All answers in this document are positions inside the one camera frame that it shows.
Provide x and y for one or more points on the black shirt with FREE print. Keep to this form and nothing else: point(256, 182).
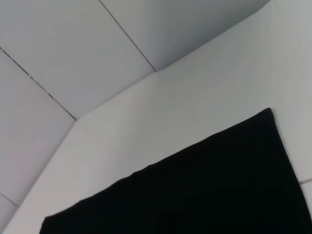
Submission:
point(195, 195)

